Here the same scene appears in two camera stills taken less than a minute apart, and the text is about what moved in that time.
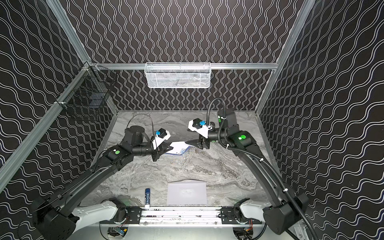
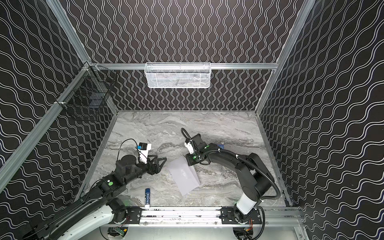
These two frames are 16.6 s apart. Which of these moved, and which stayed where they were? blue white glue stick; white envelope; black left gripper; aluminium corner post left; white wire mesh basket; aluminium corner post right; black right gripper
Moved: black left gripper; white envelope; black right gripper
Stayed: aluminium corner post right; white wire mesh basket; blue white glue stick; aluminium corner post left
